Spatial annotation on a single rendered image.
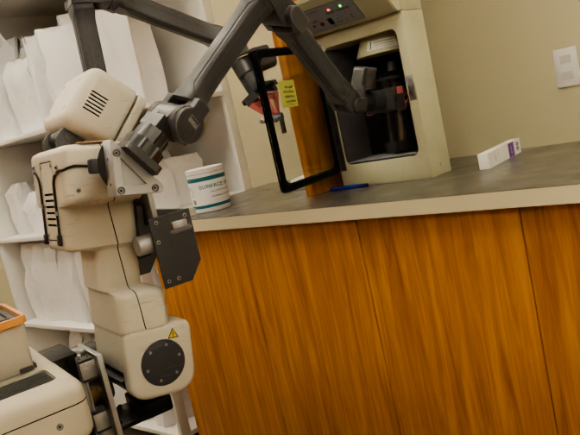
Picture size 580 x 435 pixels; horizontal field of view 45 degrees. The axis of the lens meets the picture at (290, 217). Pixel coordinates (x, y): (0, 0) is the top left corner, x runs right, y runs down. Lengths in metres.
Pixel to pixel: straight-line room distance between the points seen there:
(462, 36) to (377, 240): 0.85
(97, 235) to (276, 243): 0.67
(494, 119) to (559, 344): 0.93
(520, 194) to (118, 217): 0.87
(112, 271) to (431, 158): 0.95
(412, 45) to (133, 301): 1.04
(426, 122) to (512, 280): 0.57
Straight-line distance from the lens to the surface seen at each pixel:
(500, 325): 1.72
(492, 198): 1.59
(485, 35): 2.36
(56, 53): 2.92
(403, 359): 1.91
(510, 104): 2.34
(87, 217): 1.55
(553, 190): 1.54
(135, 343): 1.57
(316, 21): 2.09
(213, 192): 2.34
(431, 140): 2.02
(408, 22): 2.02
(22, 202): 3.46
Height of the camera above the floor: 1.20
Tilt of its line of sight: 8 degrees down
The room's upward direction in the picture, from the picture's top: 12 degrees counter-clockwise
